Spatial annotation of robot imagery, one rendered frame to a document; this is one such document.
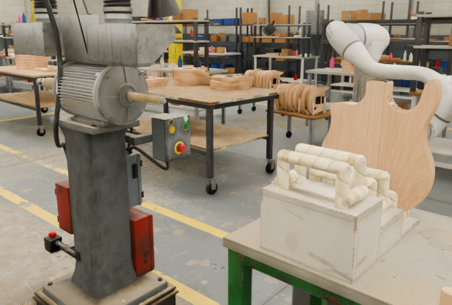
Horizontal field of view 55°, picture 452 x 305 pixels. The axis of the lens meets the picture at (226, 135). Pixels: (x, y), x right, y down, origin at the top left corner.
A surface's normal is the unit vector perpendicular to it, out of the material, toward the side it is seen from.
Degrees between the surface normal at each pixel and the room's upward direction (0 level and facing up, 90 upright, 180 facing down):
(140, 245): 90
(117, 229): 90
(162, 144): 90
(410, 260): 0
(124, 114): 98
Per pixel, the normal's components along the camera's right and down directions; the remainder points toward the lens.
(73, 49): -0.66, 0.18
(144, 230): 0.76, 0.15
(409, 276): 0.00, -0.97
